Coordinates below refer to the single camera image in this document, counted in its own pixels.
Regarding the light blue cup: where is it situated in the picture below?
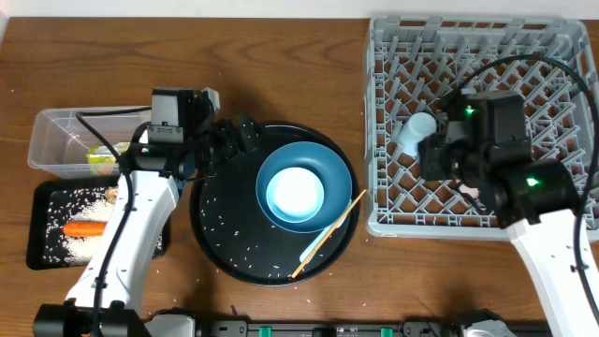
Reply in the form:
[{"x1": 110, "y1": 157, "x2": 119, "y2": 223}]
[{"x1": 397, "y1": 112, "x2": 437, "y2": 157}]

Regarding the pink cup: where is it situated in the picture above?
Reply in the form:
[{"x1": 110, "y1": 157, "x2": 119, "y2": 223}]
[{"x1": 458, "y1": 183, "x2": 479, "y2": 198}]

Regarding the light blue bowl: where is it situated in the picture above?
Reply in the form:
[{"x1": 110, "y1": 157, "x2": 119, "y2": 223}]
[{"x1": 266, "y1": 167, "x2": 324, "y2": 223}]

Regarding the dark blue plate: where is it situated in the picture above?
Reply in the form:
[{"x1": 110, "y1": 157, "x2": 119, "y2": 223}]
[{"x1": 256, "y1": 141, "x2": 353, "y2": 233}]

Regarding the yellow green snack wrapper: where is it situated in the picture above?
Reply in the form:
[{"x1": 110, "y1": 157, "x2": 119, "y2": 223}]
[{"x1": 86, "y1": 145, "x2": 118, "y2": 175}]

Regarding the wooden chopstick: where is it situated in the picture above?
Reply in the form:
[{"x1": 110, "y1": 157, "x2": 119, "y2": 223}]
[{"x1": 291, "y1": 189, "x2": 369, "y2": 279}]

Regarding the white rice pile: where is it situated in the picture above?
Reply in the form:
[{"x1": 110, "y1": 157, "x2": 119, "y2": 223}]
[{"x1": 44, "y1": 186, "x2": 165, "y2": 267}]

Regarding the orange carrot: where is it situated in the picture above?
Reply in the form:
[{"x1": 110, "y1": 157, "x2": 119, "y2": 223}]
[{"x1": 63, "y1": 222, "x2": 107, "y2": 237}]

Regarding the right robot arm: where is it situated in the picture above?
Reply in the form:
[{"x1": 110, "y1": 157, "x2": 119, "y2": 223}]
[{"x1": 418, "y1": 91, "x2": 598, "y2": 336}]

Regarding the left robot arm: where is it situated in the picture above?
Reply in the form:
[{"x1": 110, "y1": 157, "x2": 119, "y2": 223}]
[{"x1": 33, "y1": 88, "x2": 259, "y2": 336}]

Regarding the grey dishwasher rack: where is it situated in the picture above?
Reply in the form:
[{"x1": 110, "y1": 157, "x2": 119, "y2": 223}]
[{"x1": 363, "y1": 16, "x2": 598, "y2": 241}]

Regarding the round black serving tray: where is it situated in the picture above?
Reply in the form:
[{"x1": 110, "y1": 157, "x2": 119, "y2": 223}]
[{"x1": 190, "y1": 124, "x2": 359, "y2": 286}]

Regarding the clear plastic bin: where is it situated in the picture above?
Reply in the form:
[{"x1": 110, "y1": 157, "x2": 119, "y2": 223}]
[{"x1": 28, "y1": 107, "x2": 151, "y2": 179}]

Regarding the black rectangular tray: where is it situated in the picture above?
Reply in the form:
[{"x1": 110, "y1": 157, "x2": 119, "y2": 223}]
[{"x1": 25, "y1": 175, "x2": 172, "y2": 271}]

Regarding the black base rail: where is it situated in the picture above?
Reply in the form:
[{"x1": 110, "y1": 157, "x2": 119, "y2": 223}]
[{"x1": 144, "y1": 306, "x2": 553, "y2": 337}]

